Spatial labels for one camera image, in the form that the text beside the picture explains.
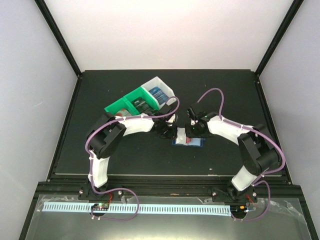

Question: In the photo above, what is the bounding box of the white slotted cable duct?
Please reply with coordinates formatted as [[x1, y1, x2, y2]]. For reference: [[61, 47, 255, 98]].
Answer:
[[42, 202, 231, 217]]

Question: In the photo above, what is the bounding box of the blue leather card holder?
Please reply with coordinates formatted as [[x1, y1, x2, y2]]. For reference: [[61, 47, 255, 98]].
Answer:
[[172, 127, 204, 148]]

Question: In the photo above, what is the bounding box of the green double card bin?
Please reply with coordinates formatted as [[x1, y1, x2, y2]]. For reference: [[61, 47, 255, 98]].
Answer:
[[104, 86, 160, 116]]

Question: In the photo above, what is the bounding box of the white card bin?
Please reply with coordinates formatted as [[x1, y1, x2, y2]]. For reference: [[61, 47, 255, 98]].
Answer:
[[141, 76, 177, 109]]

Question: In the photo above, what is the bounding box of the circuit board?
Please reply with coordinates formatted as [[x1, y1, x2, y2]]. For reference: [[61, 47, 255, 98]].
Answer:
[[91, 203, 110, 211], [230, 205, 257, 214]]

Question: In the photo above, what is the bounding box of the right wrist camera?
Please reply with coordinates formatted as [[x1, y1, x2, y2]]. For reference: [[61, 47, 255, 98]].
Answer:
[[190, 119, 196, 126]]

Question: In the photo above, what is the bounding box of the black card stack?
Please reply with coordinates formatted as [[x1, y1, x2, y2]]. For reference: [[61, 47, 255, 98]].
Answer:
[[131, 97, 153, 114]]

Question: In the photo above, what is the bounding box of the right black frame post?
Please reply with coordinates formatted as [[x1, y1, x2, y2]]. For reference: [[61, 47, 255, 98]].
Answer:
[[255, 0, 304, 77]]

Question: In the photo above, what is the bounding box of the right circuit board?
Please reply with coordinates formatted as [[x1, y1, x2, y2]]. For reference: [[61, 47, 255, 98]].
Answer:
[[230, 205, 257, 214]]

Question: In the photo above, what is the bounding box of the black frame post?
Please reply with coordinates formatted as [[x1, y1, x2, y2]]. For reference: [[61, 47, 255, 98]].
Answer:
[[255, 0, 304, 77], [34, 0, 82, 78]]

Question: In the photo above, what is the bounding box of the blue card stack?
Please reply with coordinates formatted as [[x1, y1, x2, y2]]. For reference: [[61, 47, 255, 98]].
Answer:
[[149, 86, 169, 105]]

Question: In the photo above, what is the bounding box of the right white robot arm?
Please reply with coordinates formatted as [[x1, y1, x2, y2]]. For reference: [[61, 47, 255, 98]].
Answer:
[[185, 102, 282, 202]]

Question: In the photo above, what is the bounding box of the left black frame post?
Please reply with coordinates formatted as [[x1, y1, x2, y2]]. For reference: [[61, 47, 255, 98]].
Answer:
[[34, 0, 82, 78]]

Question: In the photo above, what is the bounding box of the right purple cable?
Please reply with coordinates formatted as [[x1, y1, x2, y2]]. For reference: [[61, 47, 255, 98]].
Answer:
[[197, 87, 286, 176]]

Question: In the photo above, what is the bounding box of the left circuit board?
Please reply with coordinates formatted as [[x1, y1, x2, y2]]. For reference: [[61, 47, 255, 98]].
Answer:
[[91, 203, 110, 211]]

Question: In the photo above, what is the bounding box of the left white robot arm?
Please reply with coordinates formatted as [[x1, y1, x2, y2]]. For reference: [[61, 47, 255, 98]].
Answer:
[[84, 104, 178, 200]]

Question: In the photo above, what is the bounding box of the red credit card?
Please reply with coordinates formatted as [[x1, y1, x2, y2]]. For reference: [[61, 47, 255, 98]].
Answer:
[[185, 137, 193, 144]]

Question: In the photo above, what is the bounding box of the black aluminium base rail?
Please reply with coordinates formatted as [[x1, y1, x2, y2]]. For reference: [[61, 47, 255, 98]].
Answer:
[[34, 175, 304, 203]]

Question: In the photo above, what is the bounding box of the red card stack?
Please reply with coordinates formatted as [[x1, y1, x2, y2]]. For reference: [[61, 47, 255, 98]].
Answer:
[[115, 108, 132, 117]]

